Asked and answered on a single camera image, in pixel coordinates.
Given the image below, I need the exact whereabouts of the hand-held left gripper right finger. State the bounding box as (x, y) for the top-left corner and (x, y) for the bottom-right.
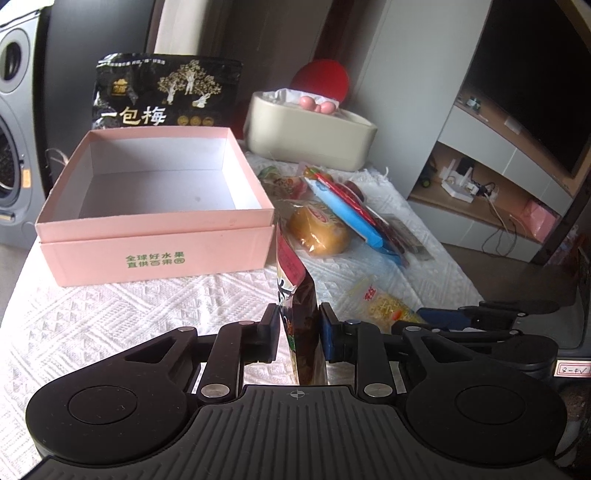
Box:
(318, 302), (467, 401)

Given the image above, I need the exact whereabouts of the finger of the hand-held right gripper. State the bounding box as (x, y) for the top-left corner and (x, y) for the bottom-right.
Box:
(418, 300), (561, 329)
(392, 319), (525, 348)

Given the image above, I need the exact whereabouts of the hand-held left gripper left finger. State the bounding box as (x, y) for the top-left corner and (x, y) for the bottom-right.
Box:
(124, 302), (282, 401)

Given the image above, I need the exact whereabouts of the dark red snack packet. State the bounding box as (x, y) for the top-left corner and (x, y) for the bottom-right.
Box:
(276, 226), (329, 386)

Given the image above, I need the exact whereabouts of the yellow noodle snack packet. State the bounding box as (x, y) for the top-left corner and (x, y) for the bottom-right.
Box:
(344, 276), (428, 326)

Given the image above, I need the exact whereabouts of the bread bun packet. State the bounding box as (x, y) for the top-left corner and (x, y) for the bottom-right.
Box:
(279, 203), (354, 257)

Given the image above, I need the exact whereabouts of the blue snack packet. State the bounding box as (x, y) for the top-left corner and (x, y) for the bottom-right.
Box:
(307, 178), (409, 267)

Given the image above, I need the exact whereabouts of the pink cardboard box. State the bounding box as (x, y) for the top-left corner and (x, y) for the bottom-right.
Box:
(36, 128), (278, 288)

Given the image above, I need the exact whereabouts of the white knit tablecloth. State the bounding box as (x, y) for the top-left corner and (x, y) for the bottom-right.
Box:
(0, 152), (485, 464)

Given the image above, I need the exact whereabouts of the pink bag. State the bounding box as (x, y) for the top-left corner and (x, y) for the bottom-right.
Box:
(517, 199), (561, 243)

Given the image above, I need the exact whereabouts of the white router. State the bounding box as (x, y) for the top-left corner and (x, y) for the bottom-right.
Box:
(441, 159), (479, 199)

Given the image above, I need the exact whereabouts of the orange green snack packet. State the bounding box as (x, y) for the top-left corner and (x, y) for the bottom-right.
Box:
(257, 166), (308, 201)

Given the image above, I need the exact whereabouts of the cream oval bin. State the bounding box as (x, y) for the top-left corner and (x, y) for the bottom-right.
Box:
(244, 91), (378, 171)

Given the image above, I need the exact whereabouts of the small white device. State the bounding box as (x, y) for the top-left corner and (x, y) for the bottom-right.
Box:
(457, 92), (484, 114)

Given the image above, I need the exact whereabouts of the pink toy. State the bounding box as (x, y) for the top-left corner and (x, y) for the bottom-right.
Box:
(299, 95), (340, 114)

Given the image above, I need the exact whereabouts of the white tissue paper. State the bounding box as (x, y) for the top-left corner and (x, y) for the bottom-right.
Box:
(263, 87), (305, 106)

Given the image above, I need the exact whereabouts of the red round object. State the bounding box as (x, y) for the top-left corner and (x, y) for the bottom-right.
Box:
(290, 58), (352, 104)

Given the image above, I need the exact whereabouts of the black television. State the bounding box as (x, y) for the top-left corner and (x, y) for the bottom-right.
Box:
(464, 0), (591, 180)

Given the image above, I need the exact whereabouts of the black gold-print snack bag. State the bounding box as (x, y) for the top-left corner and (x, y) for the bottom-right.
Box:
(90, 53), (245, 139)

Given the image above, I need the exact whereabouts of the grey washing machine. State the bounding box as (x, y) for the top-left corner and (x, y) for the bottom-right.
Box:
(0, 9), (52, 250)

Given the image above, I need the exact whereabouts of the thin cable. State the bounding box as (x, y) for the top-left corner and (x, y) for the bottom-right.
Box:
(480, 184), (525, 260)

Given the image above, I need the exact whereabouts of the white wooden wall cabinet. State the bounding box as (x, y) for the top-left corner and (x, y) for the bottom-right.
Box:
(406, 99), (570, 265)

